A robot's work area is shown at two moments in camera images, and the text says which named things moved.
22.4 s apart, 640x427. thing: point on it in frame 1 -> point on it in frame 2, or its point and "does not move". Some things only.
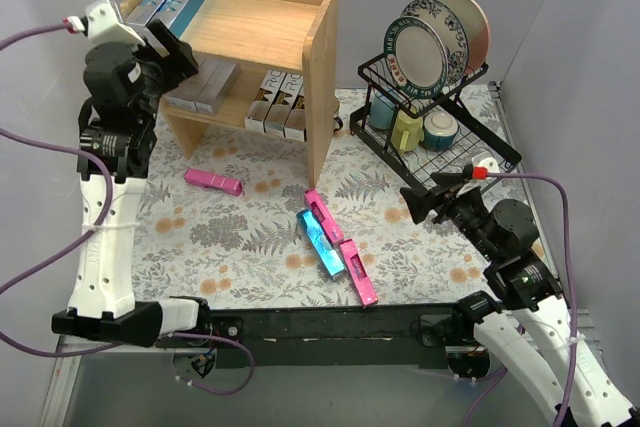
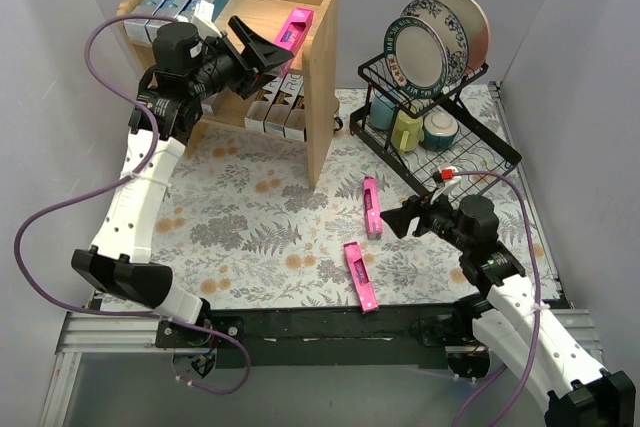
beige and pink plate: [477, 27] does not move
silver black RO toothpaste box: [255, 120] does not move
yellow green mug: [407, 132] does not move
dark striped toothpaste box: [278, 113] does not move
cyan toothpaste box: [181, 5] does not move
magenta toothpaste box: [229, 185] -> [294, 32]
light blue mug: [382, 113] does not move
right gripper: [445, 200] -> [417, 220]
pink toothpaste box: [323, 216] -> [372, 208]
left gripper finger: [179, 53] -> [263, 54]
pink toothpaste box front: [358, 274] does not move
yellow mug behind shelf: [337, 123] does not move
